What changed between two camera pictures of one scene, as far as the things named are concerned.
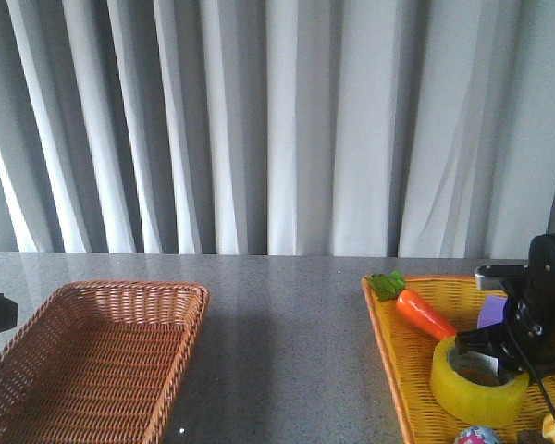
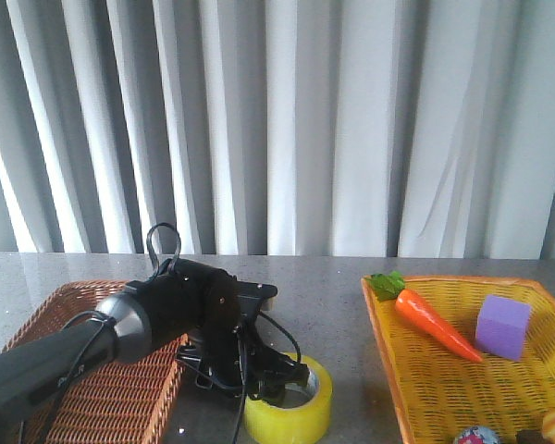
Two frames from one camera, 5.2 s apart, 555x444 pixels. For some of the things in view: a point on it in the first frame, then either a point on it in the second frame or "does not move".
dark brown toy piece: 530,437 does not move
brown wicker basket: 93,363 does not move
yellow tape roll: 471,403 to 265,423
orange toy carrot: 391,286 does not move
